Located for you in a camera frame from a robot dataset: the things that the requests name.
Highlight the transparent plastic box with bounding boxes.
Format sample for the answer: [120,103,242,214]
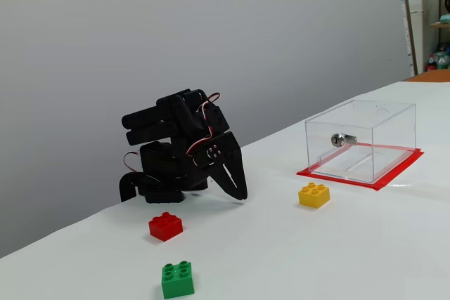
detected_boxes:
[304,99,417,184]

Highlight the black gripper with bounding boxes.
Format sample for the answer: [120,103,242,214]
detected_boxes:
[191,104,249,202]

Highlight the silver cam lock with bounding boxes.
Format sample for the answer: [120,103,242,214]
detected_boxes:
[330,133,358,148]

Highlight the green plastic bottle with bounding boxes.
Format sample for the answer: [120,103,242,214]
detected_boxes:
[435,44,450,71]

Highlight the red tape frame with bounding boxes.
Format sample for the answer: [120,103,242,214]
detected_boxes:
[296,142,425,193]

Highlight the green lego brick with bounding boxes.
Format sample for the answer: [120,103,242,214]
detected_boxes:
[161,261,195,300]

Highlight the white cabinet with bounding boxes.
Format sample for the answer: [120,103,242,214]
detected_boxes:
[404,0,425,69]

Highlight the red lego brick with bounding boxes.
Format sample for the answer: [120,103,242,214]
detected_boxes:
[148,211,184,243]

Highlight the red white black servo cable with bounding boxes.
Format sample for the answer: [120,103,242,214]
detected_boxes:
[185,92,223,167]
[123,151,142,175]

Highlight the metal shelf rack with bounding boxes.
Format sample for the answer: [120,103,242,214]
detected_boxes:
[399,0,450,77]

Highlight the yellow lego brick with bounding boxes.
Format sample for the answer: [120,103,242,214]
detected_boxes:
[297,182,331,209]

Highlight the brown wooden tabletop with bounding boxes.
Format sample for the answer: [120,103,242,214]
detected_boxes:
[403,69,450,84]

